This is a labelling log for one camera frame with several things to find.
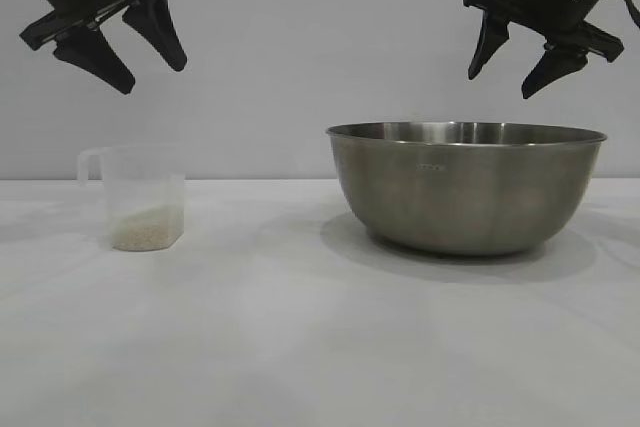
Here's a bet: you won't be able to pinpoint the white rice grains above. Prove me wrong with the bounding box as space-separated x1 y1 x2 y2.
112 202 185 251

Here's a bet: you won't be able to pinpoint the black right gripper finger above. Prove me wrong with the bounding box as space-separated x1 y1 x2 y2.
467 9 512 81
520 41 589 101

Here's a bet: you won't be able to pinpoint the translucent plastic measuring cup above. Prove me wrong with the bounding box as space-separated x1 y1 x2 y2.
75 144 187 252

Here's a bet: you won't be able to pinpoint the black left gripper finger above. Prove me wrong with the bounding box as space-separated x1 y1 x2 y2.
52 26 137 96
122 0 189 72

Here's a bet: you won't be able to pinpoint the stainless steel mixing bowl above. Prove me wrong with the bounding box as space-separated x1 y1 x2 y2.
325 121 609 257

